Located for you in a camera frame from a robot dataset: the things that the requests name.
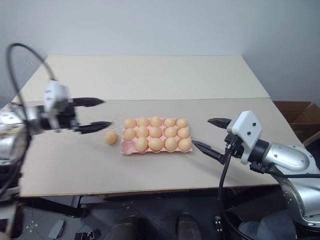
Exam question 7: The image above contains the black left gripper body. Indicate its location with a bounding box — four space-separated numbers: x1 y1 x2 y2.
57 98 82 134

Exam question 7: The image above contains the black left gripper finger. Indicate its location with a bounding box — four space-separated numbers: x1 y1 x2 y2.
78 121 113 135
73 97 105 109

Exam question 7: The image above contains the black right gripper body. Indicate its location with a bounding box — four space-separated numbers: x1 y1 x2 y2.
219 134 245 165

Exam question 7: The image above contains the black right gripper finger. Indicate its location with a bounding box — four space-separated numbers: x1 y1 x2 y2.
207 117 234 130
191 140 223 161

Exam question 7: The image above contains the pink egg tray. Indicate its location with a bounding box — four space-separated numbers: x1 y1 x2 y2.
120 117 194 155

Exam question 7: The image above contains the brown cardboard box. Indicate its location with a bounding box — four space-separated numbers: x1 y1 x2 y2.
272 100 320 149

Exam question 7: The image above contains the dark rounded shape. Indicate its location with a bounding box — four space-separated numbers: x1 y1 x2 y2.
176 212 200 240

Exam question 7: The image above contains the grey blue cloth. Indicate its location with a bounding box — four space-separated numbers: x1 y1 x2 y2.
237 216 302 240

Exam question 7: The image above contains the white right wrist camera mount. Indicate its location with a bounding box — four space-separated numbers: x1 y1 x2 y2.
226 109 263 166

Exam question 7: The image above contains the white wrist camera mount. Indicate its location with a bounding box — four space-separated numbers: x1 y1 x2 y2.
43 79 70 131
226 109 263 166

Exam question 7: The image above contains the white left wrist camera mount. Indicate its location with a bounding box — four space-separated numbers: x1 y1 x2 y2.
43 79 70 131

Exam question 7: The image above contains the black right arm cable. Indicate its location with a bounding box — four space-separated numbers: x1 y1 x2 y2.
218 139 254 240

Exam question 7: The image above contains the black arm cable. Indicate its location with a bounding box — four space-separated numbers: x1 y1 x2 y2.
0 42 60 198
218 139 254 240

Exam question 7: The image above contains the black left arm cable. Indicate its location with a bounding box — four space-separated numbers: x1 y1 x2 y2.
0 42 60 198

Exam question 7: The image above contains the black table frame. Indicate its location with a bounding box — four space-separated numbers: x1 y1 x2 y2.
21 189 91 219

